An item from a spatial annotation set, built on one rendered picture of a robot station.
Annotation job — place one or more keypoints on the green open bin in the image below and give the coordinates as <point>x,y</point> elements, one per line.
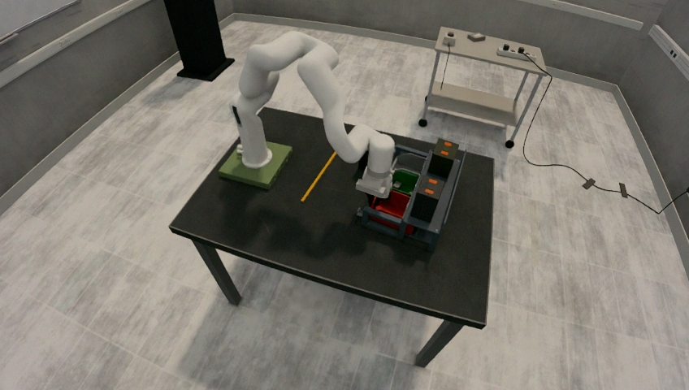
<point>408,182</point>

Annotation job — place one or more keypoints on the yellow bar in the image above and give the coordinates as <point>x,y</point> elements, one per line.
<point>319,176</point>

